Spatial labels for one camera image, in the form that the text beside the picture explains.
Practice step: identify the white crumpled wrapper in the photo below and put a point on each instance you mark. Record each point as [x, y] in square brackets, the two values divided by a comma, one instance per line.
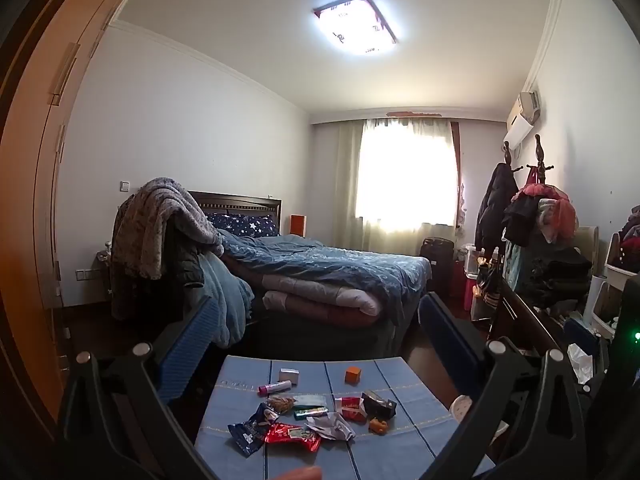
[332, 427]

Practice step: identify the white storage rack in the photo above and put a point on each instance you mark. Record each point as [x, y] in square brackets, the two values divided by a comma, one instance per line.
[615, 280]

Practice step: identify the small orange wrapper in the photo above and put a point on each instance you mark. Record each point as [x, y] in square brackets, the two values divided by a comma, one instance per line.
[378, 425]

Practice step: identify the orange cube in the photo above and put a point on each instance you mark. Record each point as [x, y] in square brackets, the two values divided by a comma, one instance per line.
[353, 376]

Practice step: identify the dark wooden headboard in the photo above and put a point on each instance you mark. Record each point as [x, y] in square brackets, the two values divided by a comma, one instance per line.
[240, 202]

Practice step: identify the dark jacket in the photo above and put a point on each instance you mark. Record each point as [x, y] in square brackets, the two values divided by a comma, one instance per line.
[187, 265]

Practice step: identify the star print pillow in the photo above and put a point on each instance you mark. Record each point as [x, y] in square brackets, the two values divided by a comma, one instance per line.
[245, 225]

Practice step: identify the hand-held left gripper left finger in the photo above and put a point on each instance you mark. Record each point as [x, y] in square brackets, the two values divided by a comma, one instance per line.
[185, 345]

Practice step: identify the blue snack bag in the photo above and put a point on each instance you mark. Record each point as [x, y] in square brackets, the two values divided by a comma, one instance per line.
[250, 432]

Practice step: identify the light blue fleece blanket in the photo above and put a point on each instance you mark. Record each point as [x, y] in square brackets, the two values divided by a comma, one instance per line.
[227, 300]

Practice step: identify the red curtain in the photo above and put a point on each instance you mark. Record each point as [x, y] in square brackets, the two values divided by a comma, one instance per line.
[457, 170]

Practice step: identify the orange box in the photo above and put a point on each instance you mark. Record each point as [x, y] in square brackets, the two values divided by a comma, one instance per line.
[298, 225]

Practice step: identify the person's left hand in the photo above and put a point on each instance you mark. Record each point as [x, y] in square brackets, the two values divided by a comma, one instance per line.
[300, 474]

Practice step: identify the square ceiling lamp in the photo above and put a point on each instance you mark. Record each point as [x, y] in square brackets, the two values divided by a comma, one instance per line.
[356, 22]

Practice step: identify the pile of red clothes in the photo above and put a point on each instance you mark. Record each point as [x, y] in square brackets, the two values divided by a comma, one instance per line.
[540, 210]

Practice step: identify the grey fleece blanket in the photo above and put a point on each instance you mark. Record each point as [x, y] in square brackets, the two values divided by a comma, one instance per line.
[160, 225]

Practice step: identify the red snack bag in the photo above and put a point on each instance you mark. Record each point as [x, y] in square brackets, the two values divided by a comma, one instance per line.
[292, 437]

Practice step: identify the black suitcase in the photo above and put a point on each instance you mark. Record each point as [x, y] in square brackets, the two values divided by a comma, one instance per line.
[436, 262]

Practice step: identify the pink bin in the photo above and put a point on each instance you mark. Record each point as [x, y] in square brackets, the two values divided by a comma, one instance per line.
[470, 292]

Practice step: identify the folded black clothes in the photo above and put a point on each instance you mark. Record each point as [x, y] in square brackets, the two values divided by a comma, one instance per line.
[560, 277]

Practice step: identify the white air conditioner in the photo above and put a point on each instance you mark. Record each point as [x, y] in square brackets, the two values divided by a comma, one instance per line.
[520, 122]

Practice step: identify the red white carton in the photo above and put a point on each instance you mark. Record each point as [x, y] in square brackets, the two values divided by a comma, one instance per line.
[350, 407]

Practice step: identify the white round object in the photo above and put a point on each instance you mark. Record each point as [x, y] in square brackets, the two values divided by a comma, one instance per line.
[461, 406]

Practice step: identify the pink white glue stick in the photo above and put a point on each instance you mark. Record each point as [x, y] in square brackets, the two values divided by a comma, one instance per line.
[275, 387]

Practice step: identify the white plastic bag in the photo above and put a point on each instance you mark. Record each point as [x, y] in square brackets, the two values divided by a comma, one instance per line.
[580, 362]

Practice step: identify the dark bed base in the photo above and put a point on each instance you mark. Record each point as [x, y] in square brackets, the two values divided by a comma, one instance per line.
[325, 340]

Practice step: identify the brown crumpled wrapper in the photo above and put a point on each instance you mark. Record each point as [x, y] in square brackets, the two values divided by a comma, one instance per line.
[280, 404]

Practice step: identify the dark wooden dresser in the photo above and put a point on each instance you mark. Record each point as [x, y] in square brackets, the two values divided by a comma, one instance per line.
[525, 320]

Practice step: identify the small white box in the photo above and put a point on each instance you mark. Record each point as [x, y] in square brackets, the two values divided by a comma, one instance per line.
[289, 376]

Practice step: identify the black coat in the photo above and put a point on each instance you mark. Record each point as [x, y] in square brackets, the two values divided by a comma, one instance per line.
[492, 205]

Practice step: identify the black box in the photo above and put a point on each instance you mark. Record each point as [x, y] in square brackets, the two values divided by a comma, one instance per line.
[378, 404]

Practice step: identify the wooden wardrobe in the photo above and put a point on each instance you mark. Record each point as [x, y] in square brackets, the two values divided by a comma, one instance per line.
[30, 160]

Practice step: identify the blue striped tablecloth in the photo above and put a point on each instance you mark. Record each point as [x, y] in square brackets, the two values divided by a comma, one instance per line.
[390, 442]

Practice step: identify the wooden coat rack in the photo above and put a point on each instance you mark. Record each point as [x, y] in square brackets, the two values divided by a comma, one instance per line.
[539, 155]

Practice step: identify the folded pink maroon quilt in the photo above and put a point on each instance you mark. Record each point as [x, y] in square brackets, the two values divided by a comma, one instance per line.
[320, 302]

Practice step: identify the sheer white curtain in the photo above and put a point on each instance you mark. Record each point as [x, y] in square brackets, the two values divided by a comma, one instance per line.
[400, 180]

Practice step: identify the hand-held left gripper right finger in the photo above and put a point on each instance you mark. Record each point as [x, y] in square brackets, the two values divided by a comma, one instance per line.
[450, 345]

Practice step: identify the wall socket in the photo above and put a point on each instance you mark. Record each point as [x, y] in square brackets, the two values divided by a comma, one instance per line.
[85, 274]

